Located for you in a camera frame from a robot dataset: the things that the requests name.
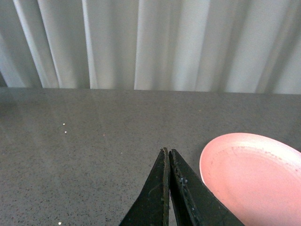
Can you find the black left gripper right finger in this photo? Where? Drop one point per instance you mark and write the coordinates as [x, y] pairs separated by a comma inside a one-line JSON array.
[[193, 203]]

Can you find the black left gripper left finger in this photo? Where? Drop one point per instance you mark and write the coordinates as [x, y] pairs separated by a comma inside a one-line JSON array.
[[151, 208]]

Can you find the pink plate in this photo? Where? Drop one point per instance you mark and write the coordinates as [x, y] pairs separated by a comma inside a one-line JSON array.
[[257, 178]]

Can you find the white pleated curtain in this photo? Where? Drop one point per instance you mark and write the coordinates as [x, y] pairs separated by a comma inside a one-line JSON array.
[[251, 46]]

